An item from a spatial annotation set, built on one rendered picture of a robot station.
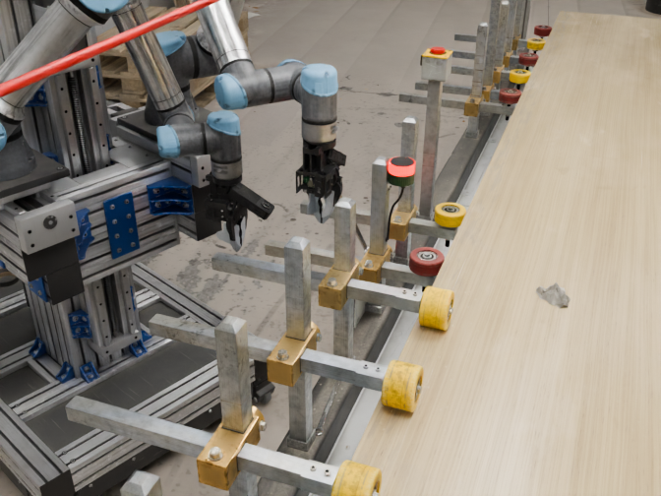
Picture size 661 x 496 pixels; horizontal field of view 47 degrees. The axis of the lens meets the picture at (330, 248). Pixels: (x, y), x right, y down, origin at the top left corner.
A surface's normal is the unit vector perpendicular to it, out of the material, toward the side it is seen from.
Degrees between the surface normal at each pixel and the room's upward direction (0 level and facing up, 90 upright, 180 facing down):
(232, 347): 90
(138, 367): 0
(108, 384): 0
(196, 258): 0
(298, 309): 90
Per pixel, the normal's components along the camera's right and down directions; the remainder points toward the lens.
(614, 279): 0.00, -0.86
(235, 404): -0.35, 0.47
